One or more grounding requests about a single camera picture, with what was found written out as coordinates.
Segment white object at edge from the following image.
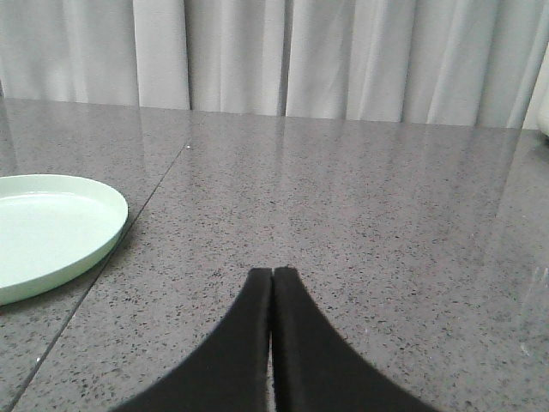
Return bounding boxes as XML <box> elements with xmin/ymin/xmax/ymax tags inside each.
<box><xmin>522</xmin><ymin>65</ymin><xmax>548</xmax><ymax>136</ymax></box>

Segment white pleated curtain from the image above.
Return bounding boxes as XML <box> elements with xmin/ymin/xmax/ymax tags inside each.
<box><xmin>1</xmin><ymin>1</ymin><xmax>548</xmax><ymax>128</ymax></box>

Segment light green round plate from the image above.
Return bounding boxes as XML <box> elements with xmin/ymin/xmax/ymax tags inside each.
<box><xmin>1</xmin><ymin>174</ymin><xmax>129</xmax><ymax>305</ymax></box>

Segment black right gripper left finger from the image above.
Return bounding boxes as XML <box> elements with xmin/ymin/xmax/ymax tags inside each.
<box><xmin>116</xmin><ymin>268</ymin><xmax>272</xmax><ymax>411</ymax></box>

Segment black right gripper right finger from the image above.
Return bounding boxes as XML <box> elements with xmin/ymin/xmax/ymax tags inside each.
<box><xmin>272</xmin><ymin>267</ymin><xmax>434</xmax><ymax>411</ymax></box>

